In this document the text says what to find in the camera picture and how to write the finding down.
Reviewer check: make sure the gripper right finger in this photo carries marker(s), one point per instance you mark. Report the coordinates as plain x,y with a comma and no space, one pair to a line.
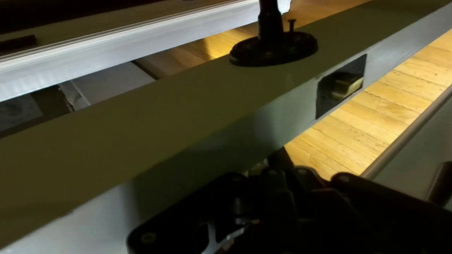
381,218

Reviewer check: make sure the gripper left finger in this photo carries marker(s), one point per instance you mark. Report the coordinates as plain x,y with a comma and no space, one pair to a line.
183,215

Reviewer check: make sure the grey door with rounded edge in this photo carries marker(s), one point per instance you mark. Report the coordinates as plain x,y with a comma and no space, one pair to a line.
413,155

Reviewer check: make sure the brass door latch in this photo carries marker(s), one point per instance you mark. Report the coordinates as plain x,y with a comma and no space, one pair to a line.
348,86

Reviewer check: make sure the white door frame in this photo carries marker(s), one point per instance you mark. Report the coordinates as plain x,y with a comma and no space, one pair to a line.
123,46

